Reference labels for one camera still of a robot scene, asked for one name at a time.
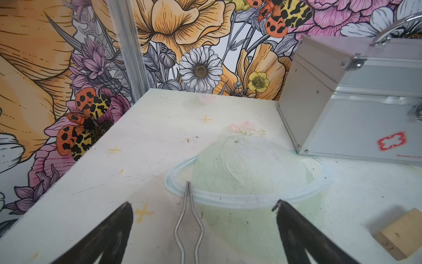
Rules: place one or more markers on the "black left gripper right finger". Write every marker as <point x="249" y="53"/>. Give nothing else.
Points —
<point x="302" y="240"/>

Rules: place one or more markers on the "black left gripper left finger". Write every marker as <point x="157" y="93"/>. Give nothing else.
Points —
<point x="106" y="243"/>

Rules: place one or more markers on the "silver first aid case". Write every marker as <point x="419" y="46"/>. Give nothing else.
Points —
<point x="357" y="98"/>

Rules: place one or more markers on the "natural wood plank block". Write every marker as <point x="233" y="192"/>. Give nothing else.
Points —
<point x="400" y="233"/>

